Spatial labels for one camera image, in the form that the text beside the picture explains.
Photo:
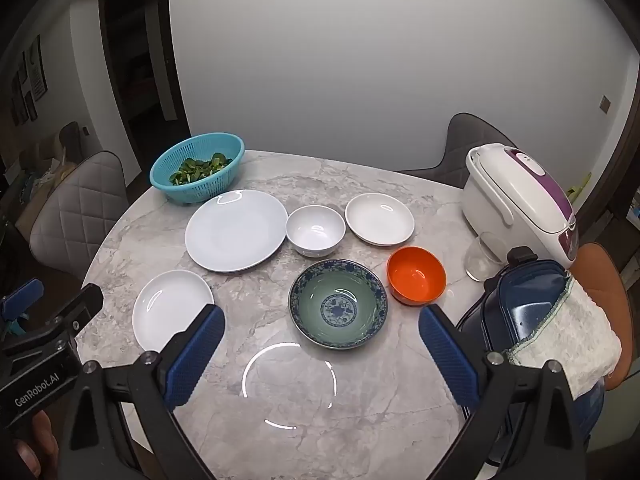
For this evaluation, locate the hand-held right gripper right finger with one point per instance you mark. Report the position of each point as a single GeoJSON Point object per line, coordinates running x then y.
{"type": "Point", "coordinates": [445, 355]}

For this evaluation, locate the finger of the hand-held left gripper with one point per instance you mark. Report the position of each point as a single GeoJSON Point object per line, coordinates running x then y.
{"type": "Point", "coordinates": [75, 310]}
{"type": "Point", "coordinates": [22, 294]}

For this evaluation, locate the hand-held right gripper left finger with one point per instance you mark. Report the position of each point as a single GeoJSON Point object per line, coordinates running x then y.
{"type": "Point", "coordinates": [197, 355]}

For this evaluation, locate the small white plate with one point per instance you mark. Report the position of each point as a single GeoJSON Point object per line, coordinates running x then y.
{"type": "Point", "coordinates": [380, 220]}
{"type": "Point", "coordinates": [167, 305]}

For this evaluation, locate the orange bowl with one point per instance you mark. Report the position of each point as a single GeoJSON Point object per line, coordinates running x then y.
{"type": "Point", "coordinates": [415, 275]}

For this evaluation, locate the blue green patterned bowl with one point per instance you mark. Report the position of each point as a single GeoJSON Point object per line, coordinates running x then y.
{"type": "Point", "coordinates": [340, 305]}

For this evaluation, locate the large white plate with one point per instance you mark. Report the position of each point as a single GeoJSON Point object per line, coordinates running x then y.
{"type": "Point", "coordinates": [235, 232]}

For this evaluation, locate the small white bowl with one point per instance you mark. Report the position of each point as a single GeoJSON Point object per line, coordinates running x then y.
{"type": "Point", "coordinates": [315, 235]}

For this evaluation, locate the person's left hand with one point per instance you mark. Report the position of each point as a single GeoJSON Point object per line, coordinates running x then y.
{"type": "Point", "coordinates": [30, 442]}

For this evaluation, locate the dark blue electric pot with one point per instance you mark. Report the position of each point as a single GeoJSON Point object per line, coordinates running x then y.
{"type": "Point", "coordinates": [525, 300]}

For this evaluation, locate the grey quilted chair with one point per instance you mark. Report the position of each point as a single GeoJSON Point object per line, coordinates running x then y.
{"type": "Point", "coordinates": [75, 210]}

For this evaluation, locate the clear drinking glass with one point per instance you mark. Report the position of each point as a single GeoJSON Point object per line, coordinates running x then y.
{"type": "Point", "coordinates": [480, 260]}

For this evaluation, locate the white towel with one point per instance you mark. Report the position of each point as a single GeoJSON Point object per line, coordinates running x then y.
{"type": "Point", "coordinates": [575, 335]}

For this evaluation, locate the teal plastic colander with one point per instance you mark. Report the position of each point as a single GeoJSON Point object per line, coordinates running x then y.
{"type": "Point", "coordinates": [210, 187]}

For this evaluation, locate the white purple rice cooker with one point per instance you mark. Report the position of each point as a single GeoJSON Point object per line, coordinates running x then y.
{"type": "Point", "coordinates": [500, 190]}

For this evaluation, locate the orange chair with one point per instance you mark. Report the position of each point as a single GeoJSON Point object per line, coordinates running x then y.
{"type": "Point", "coordinates": [605, 280]}

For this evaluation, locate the green leafy vegetables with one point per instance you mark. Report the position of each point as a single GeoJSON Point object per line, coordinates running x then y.
{"type": "Point", "coordinates": [200, 167]}

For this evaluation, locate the dark grey chair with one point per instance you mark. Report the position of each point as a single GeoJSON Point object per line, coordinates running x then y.
{"type": "Point", "coordinates": [465, 150]}

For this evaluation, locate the dark wooden doorway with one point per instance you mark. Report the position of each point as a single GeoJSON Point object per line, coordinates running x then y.
{"type": "Point", "coordinates": [135, 60]}

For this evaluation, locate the framed wall pictures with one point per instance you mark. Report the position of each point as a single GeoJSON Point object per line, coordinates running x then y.
{"type": "Point", "coordinates": [32, 80]}

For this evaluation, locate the wall switch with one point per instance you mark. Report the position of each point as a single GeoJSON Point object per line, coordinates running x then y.
{"type": "Point", "coordinates": [605, 103]}

